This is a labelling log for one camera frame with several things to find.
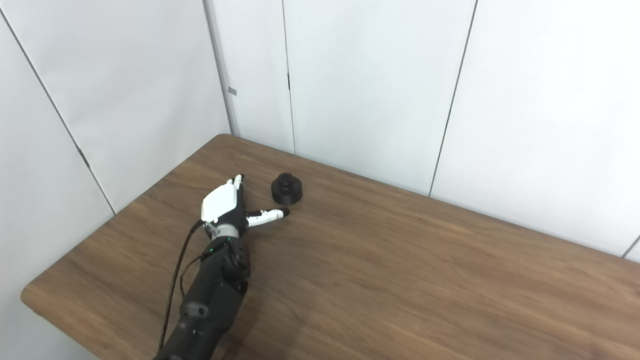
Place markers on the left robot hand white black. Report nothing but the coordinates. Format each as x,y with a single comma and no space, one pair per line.
220,202

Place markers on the round black plastic part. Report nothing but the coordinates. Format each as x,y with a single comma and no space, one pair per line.
287,192

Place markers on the white wall corner trim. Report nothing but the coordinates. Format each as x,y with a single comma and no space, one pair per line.
223,75

